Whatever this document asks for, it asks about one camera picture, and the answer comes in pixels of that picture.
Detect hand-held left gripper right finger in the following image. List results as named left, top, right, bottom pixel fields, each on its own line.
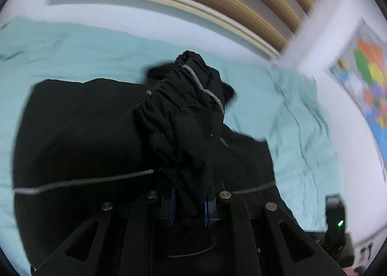
left=203, top=178, right=348, bottom=276

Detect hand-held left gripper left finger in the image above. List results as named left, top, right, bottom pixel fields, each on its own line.
left=30, top=179, right=177, bottom=276

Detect black shorts with white piping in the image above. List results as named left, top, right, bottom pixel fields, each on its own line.
left=12, top=50, right=298, bottom=276

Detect teal quilt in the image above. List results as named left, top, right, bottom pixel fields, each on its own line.
left=0, top=16, right=343, bottom=273

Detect colourful wall map poster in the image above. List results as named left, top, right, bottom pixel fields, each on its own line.
left=328, top=17, right=387, bottom=183

